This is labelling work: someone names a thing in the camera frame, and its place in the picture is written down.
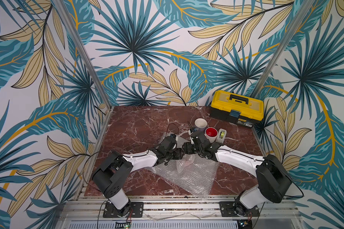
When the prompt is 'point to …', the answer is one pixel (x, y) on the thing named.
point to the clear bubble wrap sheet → (193, 174)
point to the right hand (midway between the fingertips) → (187, 145)
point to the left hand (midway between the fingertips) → (181, 155)
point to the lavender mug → (200, 124)
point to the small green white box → (220, 135)
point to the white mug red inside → (211, 133)
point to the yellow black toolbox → (246, 111)
